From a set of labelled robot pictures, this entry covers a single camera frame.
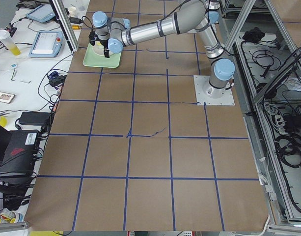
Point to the white paper cup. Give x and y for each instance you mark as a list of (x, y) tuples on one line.
[(72, 11)]

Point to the near teach pendant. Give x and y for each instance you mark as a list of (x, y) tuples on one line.
[(47, 44)]

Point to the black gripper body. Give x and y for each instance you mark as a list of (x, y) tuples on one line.
[(103, 43)]

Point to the smartphone on table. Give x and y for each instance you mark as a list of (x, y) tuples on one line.
[(6, 97)]

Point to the mint green tray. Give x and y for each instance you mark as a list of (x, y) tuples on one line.
[(93, 60)]

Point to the black laptop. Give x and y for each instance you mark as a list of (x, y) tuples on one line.
[(18, 151)]

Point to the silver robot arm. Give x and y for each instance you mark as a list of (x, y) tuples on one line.
[(116, 33)]

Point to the black power brick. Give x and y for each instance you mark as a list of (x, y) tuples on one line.
[(32, 118)]

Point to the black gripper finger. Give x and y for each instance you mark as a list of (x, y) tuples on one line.
[(106, 53)]

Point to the bottle with yellow liquid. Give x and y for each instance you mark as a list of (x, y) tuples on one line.
[(8, 42)]

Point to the aluminium frame post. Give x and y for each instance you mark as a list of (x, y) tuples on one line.
[(64, 22)]

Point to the teach pendant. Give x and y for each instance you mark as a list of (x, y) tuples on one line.
[(47, 44), (42, 13)]

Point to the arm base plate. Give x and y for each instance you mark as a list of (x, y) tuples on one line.
[(208, 95)]

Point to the far teach pendant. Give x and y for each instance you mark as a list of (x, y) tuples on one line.
[(42, 13)]

